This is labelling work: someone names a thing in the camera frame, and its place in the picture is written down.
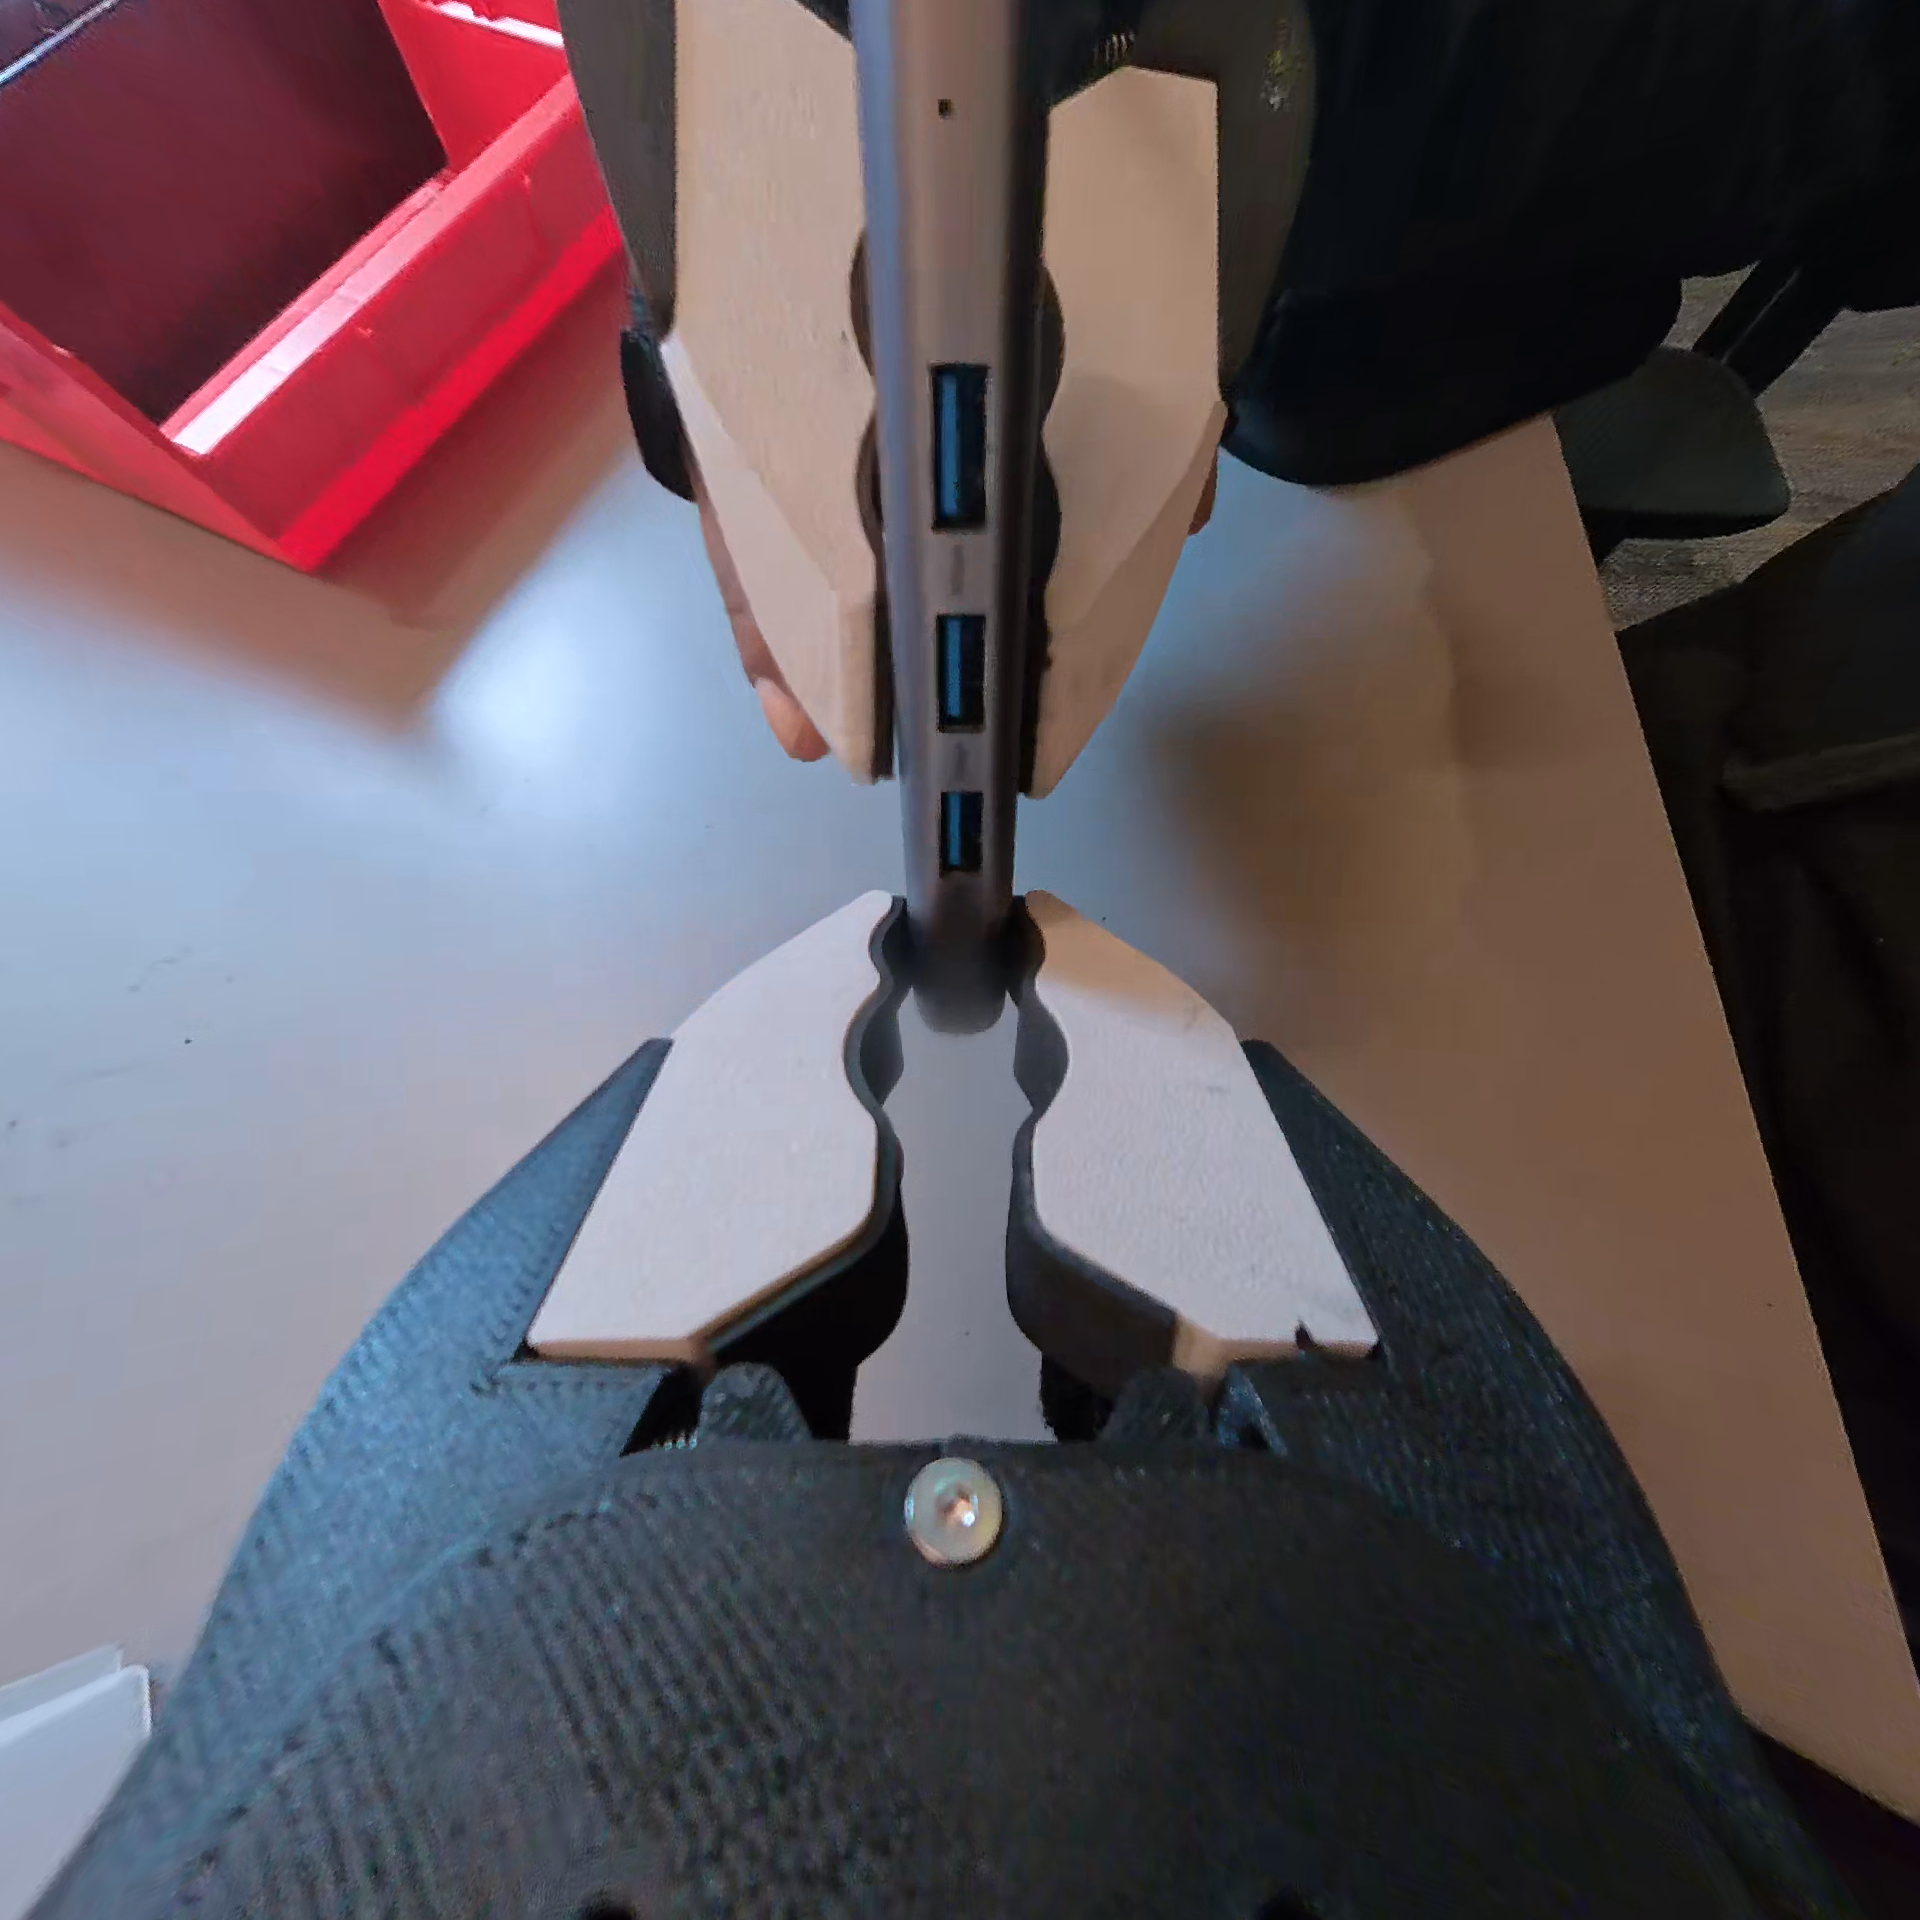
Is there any grey slim usb hub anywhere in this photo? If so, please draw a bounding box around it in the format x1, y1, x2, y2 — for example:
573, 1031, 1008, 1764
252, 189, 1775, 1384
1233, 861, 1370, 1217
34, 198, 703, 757
855, 0, 1053, 1038

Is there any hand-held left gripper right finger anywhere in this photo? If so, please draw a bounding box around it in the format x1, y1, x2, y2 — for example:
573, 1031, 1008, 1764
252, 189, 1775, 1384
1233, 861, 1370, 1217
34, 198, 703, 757
1008, 890, 1381, 1379

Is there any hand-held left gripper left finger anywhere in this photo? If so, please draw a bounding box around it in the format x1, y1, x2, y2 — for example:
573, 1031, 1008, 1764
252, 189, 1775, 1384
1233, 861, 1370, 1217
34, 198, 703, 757
525, 888, 912, 1371

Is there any red plastic bin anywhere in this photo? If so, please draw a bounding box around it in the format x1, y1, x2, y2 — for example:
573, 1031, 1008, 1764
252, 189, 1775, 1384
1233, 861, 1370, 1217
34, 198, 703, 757
0, 0, 624, 577

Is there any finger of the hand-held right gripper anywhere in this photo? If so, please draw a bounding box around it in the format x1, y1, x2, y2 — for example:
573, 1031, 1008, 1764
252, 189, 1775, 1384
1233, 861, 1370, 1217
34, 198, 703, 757
656, 0, 889, 787
1029, 67, 1233, 801

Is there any person's right hand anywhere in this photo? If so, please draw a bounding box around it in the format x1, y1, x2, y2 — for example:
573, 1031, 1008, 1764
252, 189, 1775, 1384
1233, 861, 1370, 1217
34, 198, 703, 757
699, 495, 836, 765

